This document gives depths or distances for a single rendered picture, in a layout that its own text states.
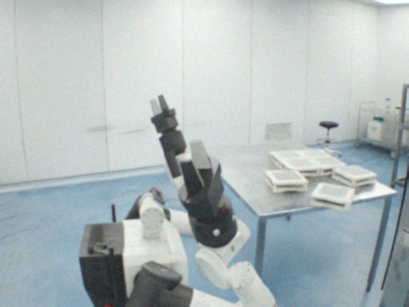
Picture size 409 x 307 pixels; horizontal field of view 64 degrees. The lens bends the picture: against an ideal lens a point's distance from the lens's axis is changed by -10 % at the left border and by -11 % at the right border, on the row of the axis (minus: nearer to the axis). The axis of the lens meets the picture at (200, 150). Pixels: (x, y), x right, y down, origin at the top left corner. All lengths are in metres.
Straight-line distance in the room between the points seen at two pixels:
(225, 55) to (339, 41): 2.47
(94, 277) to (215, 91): 4.82
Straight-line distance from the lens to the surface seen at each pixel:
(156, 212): 0.98
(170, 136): 1.26
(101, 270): 1.02
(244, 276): 0.80
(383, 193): 2.64
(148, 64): 5.22
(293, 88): 6.45
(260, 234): 2.19
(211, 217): 0.67
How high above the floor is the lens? 1.78
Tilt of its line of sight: 16 degrees down
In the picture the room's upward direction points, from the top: straight up
